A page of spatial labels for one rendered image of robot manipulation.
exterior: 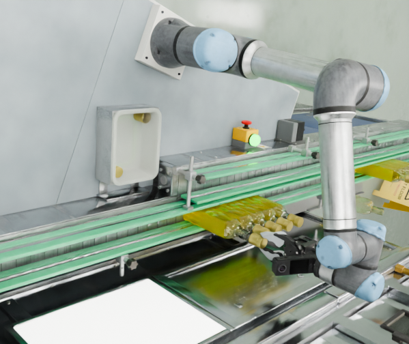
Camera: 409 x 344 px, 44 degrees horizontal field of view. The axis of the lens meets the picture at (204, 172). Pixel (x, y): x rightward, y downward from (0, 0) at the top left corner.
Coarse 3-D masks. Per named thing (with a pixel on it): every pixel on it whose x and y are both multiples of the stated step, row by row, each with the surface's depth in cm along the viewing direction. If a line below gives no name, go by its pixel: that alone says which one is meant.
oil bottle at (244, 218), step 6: (222, 204) 167; (222, 210) 162; (228, 210) 162; (234, 210) 162; (234, 216) 158; (240, 216) 157; (246, 216) 158; (240, 222) 156; (246, 222) 156; (252, 222) 158; (246, 228) 156
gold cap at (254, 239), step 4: (252, 236) 148; (256, 236) 147; (260, 236) 147; (252, 240) 147; (256, 240) 146; (260, 240) 146; (264, 240) 146; (256, 244) 147; (260, 244) 146; (264, 244) 147
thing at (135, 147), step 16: (128, 112) 145; (144, 112) 149; (112, 128) 144; (128, 128) 156; (144, 128) 159; (160, 128) 155; (112, 144) 145; (128, 144) 157; (144, 144) 160; (112, 160) 146; (128, 160) 159; (144, 160) 161; (112, 176) 147; (128, 176) 155; (144, 176) 157
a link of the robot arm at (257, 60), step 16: (240, 48) 147; (256, 48) 146; (240, 64) 147; (256, 64) 145; (272, 64) 141; (288, 64) 137; (304, 64) 134; (320, 64) 132; (368, 64) 126; (272, 80) 145; (288, 80) 139; (304, 80) 134; (368, 80) 118; (384, 80) 124; (368, 96) 121; (384, 96) 126
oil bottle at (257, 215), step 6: (228, 204) 168; (234, 204) 168; (240, 204) 168; (240, 210) 163; (246, 210) 163; (252, 210) 164; (258, 210) 164; (252, 216) 160; (258, 216) 160; (264, 216) 162; (258, 222) 160
